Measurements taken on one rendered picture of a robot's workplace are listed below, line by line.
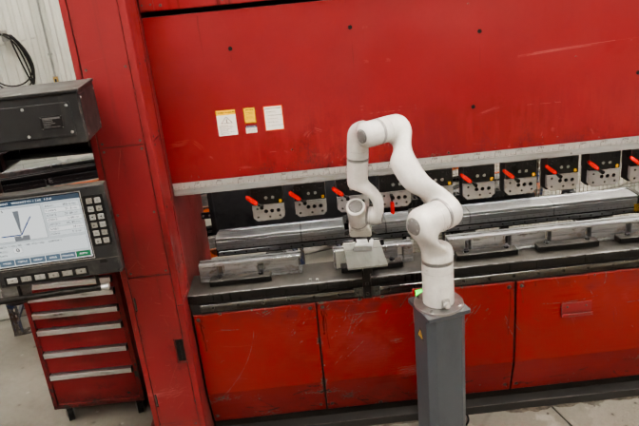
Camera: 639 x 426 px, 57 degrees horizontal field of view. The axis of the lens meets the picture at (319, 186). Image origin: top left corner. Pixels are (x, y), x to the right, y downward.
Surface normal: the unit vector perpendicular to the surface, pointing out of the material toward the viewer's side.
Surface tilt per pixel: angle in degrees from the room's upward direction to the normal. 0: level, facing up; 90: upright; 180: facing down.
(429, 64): 90
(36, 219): 90
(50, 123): 90
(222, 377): 90
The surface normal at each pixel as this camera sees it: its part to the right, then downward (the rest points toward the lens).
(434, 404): -0.47, 0.33
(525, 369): 0.07, 0.54
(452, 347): 0.29, 0.29
